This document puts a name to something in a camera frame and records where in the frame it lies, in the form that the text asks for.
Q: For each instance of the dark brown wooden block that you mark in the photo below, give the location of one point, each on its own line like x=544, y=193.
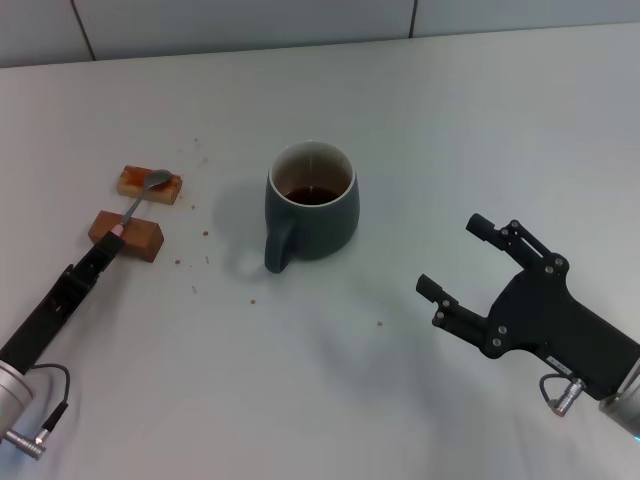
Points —
x=145, y=241

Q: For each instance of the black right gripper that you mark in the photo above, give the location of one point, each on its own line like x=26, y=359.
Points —
x=555, y=325

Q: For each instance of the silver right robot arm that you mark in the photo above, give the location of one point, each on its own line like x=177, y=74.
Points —
x=625, y=405

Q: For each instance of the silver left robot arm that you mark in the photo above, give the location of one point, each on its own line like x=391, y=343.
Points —
x=12, y=395

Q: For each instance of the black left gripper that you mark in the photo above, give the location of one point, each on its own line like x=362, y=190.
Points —
x=45, y=320

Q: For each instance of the grey-green ceramic mug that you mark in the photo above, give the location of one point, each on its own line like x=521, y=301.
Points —
x=320, y=225

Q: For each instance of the light wooden block, red stain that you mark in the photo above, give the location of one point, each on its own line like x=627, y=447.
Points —
x=128, y=185

